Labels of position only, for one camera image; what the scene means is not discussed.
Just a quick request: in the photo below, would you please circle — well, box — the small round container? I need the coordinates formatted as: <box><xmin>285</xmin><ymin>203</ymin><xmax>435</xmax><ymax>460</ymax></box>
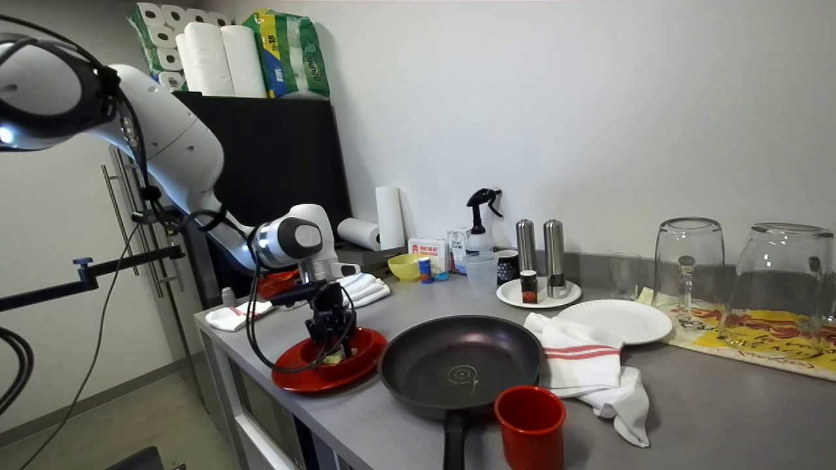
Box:
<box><xmin>495</xmin><ymin>247</ymin><xmax>524</xmax><ymax>286</ymax></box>

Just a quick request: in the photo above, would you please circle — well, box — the white paper towel pack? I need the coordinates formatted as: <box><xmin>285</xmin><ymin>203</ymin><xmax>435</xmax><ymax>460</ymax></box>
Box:
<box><xmin>176</xmin><ymin>21</ymin><xmax>269</xmax><ymax>101</ymax></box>

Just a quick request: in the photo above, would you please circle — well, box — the yellow bowl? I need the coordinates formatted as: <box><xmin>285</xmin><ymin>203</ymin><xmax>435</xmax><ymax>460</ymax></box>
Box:
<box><xmin>385</xmin><ymin>250</ymin><xmax>427</xmax><ymax>285</ymax></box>

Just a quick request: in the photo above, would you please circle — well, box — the yellow patterned mat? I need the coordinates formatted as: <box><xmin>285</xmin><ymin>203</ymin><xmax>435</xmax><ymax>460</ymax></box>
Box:
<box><xmin>636</xmin><ymin>285</ymin><xmax>836</xmax><ymax>384</ymax></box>

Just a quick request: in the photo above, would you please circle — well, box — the white paper towel roll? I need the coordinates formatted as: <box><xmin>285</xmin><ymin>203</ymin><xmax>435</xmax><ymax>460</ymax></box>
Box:
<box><xmin>375</xmin><ymin>183</ymin><xmax>407</xmax><ymax>253</ymax></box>
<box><xmin>335</xmin><ymin>216</ymin><xmax>385</xmax><ymax>253</ymax></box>

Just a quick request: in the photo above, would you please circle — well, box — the small white plate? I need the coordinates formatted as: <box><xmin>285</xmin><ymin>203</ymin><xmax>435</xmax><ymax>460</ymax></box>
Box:
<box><xmin>495</xmin><ymin>277</ymin><xmax>584</xmax><ymax>313</ymax></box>

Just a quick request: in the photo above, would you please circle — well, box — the small red plastic object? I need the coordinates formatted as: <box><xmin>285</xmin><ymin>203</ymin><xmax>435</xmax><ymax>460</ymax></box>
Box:
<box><xmin>256</xmin><ymin>268</ymin><xmax>303</xmax><ymax>302</ymax></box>

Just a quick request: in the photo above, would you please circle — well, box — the clear spray bottle black nozzle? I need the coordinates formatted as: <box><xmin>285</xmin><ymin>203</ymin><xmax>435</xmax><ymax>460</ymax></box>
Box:
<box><xmin>461</xmin><ymin>184</ymin><xmax>505</xmax><ymax>282</ymax></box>

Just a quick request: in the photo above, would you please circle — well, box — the large white plate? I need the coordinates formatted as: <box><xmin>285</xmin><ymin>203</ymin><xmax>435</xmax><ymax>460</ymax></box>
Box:
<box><xmin>554</xmin><ymin>298</ymin><xmax>675</xmax><ymax>347</ymax></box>

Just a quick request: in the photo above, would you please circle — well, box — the small dark spice jar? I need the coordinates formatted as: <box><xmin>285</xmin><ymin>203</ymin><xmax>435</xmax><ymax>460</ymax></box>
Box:
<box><xmin>517</xmin><ymin>268</ymin><xmax>541</xmax><ymax>304</ymax></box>

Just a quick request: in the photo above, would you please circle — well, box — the green yellow package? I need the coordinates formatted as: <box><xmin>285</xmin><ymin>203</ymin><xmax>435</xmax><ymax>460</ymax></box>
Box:
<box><xmin>244</xmin><ymin>7</ymin><xmax>332</xmax><ymax>101</ymax></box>

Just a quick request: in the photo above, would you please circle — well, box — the small white cloth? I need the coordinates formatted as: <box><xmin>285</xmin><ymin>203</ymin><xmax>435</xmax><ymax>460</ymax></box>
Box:
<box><xmin>204</xmin><ymin>298</ymin><xmax>277</xmax><ymax>333</ymax></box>

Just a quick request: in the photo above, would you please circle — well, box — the red bowl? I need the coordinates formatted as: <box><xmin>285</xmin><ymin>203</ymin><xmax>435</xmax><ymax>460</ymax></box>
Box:
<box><xmin>298</xmin><ymin>325</ymin><xmax>385</xmax><ymax>374</ymax></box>

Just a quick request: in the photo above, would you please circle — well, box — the white red-striped towel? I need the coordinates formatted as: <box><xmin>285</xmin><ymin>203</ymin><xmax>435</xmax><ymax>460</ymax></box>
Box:
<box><xmin>524</xmin><ymin>311</ymin><xmax>654</xmax><ymax>451</ymax></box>

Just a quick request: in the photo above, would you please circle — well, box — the red cup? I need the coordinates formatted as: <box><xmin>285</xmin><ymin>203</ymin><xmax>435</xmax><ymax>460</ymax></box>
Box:
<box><xmin>491</xmin><ymin>384</ymin><xmax>569</xmax><ymax>470</ymax></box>

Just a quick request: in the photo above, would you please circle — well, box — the wide upturned glass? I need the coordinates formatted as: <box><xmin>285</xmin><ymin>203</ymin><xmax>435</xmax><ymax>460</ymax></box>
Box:
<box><xmin>730</xmin><ymin>221</ymin><xmax>836</xmax><ymax>328</ymax></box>

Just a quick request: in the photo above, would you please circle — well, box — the folded white blue-striped towel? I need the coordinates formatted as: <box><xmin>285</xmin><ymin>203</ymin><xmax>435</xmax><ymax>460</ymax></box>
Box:
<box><xmin>337</xmin><ymin>268</ymin><xmax>393</xmax><ymax>311</ymax></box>

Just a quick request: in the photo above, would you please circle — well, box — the black frying pan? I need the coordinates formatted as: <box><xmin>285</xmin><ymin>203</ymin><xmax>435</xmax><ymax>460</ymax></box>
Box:
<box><xmin>377</xmin><ymin>313</ymin><xmax>551</xmax><ymax>470</ymax></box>

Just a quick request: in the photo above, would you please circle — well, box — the black camera boom pole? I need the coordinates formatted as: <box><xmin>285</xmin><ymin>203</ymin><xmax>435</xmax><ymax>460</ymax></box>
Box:
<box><xmin>0</xmin><ymin>246</ymin><xmax>189</xmax><ymax>313</ymax></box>

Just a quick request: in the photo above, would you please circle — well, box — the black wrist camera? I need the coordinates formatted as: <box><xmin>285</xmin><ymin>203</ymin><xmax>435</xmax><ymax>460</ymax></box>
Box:
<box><xmin>268</xmin><ymin>282</ymin><xmax>320</xmax><ymax>307</ymax></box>

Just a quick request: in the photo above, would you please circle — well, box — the steel table base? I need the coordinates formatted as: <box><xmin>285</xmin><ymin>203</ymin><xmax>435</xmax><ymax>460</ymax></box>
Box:
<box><xmin>194</xmin><ymin>316</ymin><xmax>351</xmax><ymax>470</ymax></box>

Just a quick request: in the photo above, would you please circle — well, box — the metal rack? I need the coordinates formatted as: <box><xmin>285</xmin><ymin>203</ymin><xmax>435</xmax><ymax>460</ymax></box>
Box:
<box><xmin>103</xmin><ymin>158</ymin><xmax>207</xmax><ymax>411</ymax></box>

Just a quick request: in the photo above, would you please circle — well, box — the red plate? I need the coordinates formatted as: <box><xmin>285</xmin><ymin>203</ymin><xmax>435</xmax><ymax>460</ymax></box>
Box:
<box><xmin>269</xmin><ymin>325</ymin><xmax>393</xmax><ymax>396</ymax></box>

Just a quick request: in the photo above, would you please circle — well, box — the narrow upturned glass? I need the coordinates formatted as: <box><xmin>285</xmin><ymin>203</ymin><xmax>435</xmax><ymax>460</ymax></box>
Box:
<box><xmin>650</xmin><ymin>213</ymin><xmax>730</xmax><ymax>332</ymax></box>

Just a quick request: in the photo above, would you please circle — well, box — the steel grinder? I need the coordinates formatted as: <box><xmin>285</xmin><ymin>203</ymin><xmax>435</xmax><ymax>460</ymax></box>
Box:
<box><xmin>513</xmin><ymin>216</ymin><xmax>538</xmax><ymax>282</ymax></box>
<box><xmin>541</xmin><ymin>216</ymin><xmax>569</xmax><ymax>298</ymax></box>

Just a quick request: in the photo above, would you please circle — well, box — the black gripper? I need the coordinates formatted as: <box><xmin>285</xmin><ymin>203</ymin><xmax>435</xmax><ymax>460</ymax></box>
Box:
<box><xmin>303</xmin><ymin>278</ymin><xmax>358</xmax><ymax>360</ymax></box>

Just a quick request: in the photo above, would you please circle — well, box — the small white box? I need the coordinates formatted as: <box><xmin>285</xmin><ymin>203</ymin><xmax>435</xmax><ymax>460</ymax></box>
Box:
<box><xmin>445</xmin><ymin>231</ymin><xmax>469</xmax><ymax>274</ymax></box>

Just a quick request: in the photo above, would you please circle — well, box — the toilet paper pack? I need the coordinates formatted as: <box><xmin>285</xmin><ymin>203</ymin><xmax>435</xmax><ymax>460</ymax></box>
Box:
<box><xmin>128</xmin><ymin>0</ymin><xmax>230</xmax><ymax>94</ymax></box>

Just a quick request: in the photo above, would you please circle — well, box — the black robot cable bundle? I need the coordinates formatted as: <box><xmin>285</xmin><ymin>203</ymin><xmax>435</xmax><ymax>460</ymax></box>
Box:
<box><xmin>241</xmin><ymin>225</ymin><xmax>362</xmax><ymax>376</ymax></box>

